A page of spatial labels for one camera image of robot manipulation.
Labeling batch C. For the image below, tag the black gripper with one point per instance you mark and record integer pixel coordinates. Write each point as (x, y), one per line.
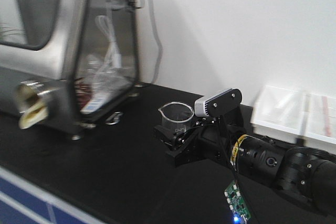
(213, 140)

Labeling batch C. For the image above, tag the clear glass beaker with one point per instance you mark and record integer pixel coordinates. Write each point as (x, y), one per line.
(176, 116)

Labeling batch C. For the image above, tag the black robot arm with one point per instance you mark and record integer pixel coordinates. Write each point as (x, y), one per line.
(303, 176)

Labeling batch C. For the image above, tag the green circuit board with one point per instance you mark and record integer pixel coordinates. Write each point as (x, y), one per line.
(236, 203)

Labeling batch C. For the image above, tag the stainless steel glove box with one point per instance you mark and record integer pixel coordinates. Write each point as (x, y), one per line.
(67, 63)

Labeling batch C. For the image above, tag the white bin middle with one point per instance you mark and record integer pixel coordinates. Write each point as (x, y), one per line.
(311, 125)

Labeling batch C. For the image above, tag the red glass rod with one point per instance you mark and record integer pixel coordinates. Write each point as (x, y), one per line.
(326, 116)

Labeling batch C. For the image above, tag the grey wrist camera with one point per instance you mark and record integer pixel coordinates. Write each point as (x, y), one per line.
(218, 104)

